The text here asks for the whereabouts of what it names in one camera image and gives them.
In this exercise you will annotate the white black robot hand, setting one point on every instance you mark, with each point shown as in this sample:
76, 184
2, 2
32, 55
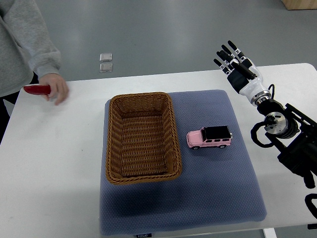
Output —
243, 76

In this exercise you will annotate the red chili pepper toy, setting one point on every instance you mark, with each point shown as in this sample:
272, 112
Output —
37, 89

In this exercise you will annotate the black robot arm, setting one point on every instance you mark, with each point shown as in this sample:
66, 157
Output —
289, 130

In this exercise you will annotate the pink toy car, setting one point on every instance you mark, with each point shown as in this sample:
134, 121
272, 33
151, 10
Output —
213, 136

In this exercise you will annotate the brown wicker basket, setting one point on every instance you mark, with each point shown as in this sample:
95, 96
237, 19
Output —
142, 141

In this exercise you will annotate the person's hand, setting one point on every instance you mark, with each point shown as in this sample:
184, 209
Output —
59, 89

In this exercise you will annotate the wooden box corner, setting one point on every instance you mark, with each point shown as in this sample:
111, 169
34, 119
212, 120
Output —
300, 4

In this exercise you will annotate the blue grey foam mat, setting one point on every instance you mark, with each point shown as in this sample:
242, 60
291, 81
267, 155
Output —
216, 186

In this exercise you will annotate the lower silver floor plate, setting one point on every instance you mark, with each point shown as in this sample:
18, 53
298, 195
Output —
106, 67

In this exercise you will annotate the silver floor plate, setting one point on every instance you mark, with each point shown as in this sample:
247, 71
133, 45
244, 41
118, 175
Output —
105, 57
106, 67

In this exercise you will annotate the upper silver floor plate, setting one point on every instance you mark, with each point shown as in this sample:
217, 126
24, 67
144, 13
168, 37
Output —
105, 57

